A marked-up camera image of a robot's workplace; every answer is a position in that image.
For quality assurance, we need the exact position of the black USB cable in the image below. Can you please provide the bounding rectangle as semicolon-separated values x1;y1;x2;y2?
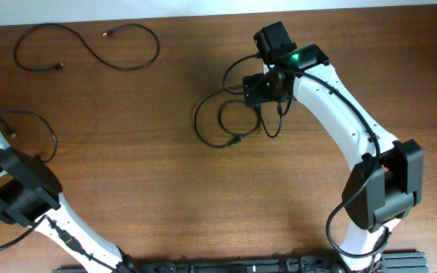
0;108;59;164
12;22;162;73
193;85;285;149

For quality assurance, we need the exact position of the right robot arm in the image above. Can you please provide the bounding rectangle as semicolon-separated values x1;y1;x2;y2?
243;22;428;272

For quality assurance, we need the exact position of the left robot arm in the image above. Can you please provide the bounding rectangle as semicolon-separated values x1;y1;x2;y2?
0;131;138;272

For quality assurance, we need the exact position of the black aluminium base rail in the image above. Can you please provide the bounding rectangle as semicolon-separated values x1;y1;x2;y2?
52;249;428;273

